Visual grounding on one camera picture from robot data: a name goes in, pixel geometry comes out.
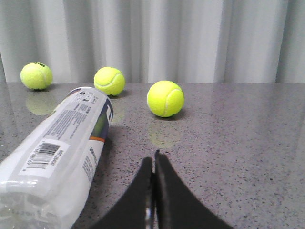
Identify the yellow tennis ball far left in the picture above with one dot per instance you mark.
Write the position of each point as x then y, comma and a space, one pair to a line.
36, 76

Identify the yellow tennis ball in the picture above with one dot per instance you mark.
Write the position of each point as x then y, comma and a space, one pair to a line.
165, 98
109, 80
36, 76

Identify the white tennis ball can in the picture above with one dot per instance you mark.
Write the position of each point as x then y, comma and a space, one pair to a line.
45, 181

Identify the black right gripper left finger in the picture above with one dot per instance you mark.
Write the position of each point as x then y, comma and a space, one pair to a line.
134, 209

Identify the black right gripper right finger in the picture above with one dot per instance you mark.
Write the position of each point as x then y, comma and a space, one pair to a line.
177, 207

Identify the yellow tennis ball right centre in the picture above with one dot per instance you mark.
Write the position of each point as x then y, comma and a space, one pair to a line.
165, 98

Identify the grey pleated curtain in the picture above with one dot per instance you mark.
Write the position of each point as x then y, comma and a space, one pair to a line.
186, 41

